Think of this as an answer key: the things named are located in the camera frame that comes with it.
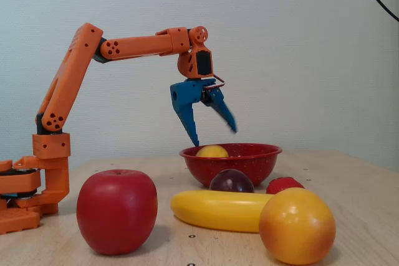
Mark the yellow toy lemon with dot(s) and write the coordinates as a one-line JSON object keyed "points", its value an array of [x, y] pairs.
{"points": [[212, 151]]}

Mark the toy orange fruit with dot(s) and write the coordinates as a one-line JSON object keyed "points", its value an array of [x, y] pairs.
{"points": [[296, 225]]}

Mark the red speckled bowl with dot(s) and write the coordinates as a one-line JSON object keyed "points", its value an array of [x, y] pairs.
{"points": [[249, 169]]}

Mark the dark purple toy plum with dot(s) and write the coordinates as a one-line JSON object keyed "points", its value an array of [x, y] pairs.
{"points": [[232, 182]]}

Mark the yellow toy banana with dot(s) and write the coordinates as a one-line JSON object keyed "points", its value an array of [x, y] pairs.
{"points": [[218, 210]]}

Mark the red toy apple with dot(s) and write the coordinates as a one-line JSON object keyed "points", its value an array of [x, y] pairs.
{"points": [[117, 211]]}

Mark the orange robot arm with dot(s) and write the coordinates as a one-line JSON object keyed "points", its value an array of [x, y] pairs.
{"points": [[137, 46]]}

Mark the orange robot base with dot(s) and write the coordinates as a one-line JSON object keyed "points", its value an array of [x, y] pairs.
{"points": [[18, 219]]}

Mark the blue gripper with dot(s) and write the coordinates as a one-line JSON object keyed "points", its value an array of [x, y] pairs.
{"points": [[186, 93]]}

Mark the red toy strawberry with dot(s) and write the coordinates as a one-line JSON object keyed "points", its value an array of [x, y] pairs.
{"points": [[285, 185]]}

